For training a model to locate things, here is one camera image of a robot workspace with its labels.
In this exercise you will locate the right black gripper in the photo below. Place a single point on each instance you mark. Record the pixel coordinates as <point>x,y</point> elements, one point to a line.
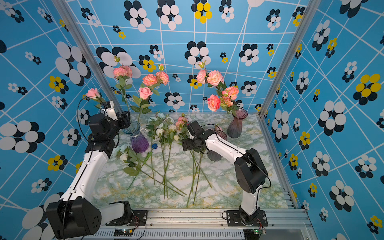
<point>188,143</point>

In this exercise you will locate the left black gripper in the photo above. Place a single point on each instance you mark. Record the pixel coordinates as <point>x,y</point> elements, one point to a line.
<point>123,120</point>

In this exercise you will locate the blue purple glass vase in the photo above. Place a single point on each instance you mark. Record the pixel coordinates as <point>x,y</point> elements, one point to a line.
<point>138,141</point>

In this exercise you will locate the single pink rose stem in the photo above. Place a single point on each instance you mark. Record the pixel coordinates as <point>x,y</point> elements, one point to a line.
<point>216,103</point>

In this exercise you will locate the pink peony flower stem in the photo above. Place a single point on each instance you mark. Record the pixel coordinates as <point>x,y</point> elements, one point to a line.
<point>214,79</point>

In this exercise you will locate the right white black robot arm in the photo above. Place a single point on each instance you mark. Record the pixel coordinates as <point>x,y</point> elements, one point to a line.
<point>251,173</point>

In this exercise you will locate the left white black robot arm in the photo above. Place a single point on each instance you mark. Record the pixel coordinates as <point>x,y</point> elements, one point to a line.
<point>74,215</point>

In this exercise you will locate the pile of artificial flowers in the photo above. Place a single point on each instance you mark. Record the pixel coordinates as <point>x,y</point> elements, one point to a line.
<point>164,173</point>

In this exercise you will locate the rear pink grey glass vase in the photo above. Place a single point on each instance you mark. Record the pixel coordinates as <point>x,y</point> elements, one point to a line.
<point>235,128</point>

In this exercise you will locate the left controller circuit board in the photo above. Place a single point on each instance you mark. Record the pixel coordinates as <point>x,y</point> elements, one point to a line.
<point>122,233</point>

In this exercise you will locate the controller circuit board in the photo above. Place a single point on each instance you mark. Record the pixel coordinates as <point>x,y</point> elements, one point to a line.
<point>122,233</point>
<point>253,234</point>

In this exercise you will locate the right controller circuit board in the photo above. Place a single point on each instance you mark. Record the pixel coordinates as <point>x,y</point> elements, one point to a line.
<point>253,234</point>

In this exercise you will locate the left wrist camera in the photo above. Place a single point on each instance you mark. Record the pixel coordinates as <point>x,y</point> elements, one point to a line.
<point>108,110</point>

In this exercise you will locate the left corner aluminium post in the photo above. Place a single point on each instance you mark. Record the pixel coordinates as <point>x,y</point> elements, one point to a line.
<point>64,11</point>

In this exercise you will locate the corner aluminium post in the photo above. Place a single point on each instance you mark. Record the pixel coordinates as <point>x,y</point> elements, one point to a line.
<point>64,11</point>
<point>288,57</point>

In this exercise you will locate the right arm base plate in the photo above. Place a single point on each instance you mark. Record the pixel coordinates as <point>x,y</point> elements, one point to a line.
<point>238,218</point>

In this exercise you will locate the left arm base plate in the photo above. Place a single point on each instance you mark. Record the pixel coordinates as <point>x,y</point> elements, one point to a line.
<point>135,219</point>

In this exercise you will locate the aluminium front rail frame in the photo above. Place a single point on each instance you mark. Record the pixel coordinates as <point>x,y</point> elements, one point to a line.
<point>184,224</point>

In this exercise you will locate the right corner aluminium post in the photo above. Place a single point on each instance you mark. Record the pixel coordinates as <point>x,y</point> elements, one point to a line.
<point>288,57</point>

